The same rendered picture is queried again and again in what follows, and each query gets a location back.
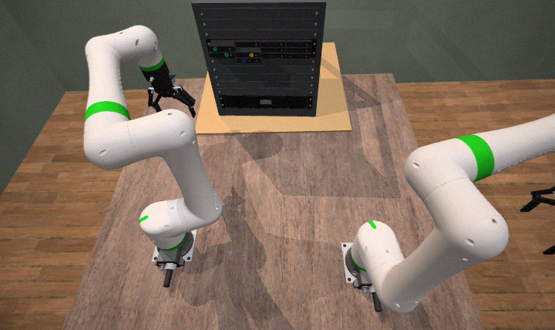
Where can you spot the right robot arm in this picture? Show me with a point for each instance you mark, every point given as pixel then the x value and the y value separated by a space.
pixel 468 229

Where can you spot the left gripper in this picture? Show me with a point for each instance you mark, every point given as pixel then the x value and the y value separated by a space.
pixel 165 89

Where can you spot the dark grey rack frame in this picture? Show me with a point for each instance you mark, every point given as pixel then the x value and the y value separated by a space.
pixel 274 87

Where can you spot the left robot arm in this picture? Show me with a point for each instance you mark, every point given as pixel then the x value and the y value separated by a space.
pixel 112 141

